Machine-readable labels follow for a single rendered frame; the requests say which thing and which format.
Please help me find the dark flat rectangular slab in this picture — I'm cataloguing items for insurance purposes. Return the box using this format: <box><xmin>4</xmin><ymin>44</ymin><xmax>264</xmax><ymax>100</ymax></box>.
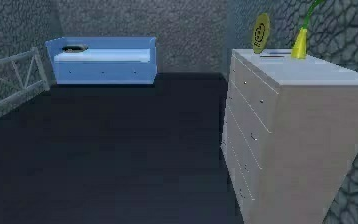
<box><xmin>259</xmin><ymin>50</ymin><xmax>292</xmax><ymax>59</ymax></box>

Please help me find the dark flat object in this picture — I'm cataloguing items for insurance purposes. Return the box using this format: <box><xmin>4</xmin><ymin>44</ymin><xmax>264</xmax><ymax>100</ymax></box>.
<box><xmin>61</xmin><ymin>44</ymin><xmax>89</xmax><ymax>54</ymax></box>

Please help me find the yellow round disc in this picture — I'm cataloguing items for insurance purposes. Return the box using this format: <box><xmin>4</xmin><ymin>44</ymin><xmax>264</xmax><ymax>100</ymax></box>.
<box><xmin>251</xmin><ymin>12</ymin><xmax>271</xmax><ymax>55</ymax></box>

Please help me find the white chest of drawers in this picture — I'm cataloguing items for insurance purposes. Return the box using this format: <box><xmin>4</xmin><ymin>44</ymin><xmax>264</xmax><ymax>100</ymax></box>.
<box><xmin>220</xmin><ymin>48</ymin><xmax>358</xmax><ymax>224</ymax></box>

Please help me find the blue bed with drawers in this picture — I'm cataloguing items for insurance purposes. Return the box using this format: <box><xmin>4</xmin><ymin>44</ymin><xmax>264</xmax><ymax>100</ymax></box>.
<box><xmin>45</xmin><ymin>36</ymin><xmax>158</xmax><ymax>86</ymax></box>

